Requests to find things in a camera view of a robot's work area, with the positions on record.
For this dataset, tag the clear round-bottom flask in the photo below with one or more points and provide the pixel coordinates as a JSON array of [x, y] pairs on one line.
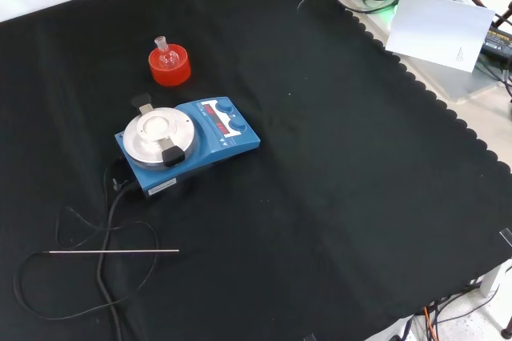
[[168, 58]]

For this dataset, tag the blue heater with steel block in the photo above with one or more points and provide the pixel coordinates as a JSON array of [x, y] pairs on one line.
[[224, 145]]

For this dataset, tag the white table leg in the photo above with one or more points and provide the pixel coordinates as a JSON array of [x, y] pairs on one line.
[[491, 279]]

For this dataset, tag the thin metal probe rod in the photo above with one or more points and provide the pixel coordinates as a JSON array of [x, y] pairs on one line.
[[120, 251]]

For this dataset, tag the clear cloth clip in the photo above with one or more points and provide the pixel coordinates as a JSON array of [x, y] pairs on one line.
[[506, 236], [309, 337]]

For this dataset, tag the red round flask stand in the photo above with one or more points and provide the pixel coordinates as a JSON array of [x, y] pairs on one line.
[[170, 77]]

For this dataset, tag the black scalloped table cloth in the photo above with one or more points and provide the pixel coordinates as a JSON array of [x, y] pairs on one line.
[[320, 157]]

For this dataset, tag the black power adapter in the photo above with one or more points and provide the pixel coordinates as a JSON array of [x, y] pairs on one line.
[[498, 42]]

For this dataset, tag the pale base plate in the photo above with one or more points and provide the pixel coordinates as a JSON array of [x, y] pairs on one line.
[[452, 81]]

